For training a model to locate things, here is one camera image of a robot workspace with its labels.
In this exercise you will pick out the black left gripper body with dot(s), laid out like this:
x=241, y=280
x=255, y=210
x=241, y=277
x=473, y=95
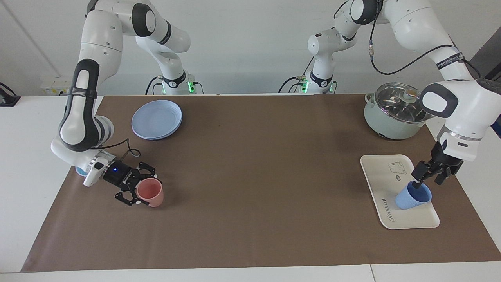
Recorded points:
x=444, y=162

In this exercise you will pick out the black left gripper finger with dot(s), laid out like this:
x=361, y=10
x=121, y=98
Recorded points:
x=441, y=178
x=422, y=171

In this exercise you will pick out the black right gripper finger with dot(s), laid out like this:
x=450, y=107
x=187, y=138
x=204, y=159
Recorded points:
x=127, y=196
x=145, y=169

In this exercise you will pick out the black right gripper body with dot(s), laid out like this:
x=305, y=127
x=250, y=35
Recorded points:
x=119, y=175

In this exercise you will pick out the pink cup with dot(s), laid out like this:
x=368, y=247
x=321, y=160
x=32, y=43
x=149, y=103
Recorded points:
x=150, y=194

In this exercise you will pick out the blue cup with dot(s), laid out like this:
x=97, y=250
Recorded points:
x=411, y=199

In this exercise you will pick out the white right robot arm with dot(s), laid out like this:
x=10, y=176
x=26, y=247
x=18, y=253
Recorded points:
x=86, y=117

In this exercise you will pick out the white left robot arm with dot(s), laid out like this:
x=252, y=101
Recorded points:
x=469, y=105

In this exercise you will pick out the cream tray with rabbit print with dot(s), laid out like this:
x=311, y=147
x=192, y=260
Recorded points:
x=381, y=180

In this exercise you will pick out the light blue bowl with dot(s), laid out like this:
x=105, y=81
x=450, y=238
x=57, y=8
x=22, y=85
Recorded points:
x=81, y=171

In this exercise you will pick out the blue plate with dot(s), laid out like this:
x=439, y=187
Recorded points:
x=156, y=119

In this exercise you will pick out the pale green electric pot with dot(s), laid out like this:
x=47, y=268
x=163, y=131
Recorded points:
x=391, y=127

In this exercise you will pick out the glass pot lid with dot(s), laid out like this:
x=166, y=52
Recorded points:
x=395, y=102

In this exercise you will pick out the brown paper table mat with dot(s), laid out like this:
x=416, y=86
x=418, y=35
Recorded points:
x=254, y=176

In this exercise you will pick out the black desk object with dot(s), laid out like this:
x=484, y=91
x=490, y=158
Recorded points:
x=8, y=100

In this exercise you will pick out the white wall socket strip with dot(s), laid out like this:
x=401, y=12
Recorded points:
x=56, y=86

